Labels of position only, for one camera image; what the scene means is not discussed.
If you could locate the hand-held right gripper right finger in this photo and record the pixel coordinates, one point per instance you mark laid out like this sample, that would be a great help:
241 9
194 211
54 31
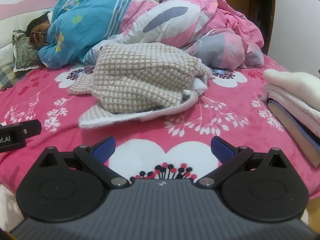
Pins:
221 150

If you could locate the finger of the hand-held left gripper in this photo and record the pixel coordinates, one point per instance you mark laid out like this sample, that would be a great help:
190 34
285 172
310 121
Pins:
32 127

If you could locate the pink and white quilt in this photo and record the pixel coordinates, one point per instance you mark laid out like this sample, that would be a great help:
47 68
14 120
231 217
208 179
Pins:
200 17

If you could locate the plaid pillow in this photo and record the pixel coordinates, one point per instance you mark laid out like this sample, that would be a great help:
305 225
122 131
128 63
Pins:
6 75

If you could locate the stack of light folded clothes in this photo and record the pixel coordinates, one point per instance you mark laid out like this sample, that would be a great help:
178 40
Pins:
295 100

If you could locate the green leaf-print pillow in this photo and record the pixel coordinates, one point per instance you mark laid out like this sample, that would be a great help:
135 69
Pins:
25 52

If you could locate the smartphone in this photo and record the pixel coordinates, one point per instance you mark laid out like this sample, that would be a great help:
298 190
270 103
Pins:
37 37

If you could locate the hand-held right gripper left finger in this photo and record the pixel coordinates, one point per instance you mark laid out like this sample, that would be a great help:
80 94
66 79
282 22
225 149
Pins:
105 149

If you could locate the beige houndstooth coat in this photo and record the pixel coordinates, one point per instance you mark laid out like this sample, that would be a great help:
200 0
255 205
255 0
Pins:
140 80

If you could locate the pink and white headboard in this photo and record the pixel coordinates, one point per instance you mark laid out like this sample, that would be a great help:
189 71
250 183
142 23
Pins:
10 25

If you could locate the pink floral bed blanket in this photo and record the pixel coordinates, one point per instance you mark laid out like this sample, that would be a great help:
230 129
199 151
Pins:
62 130

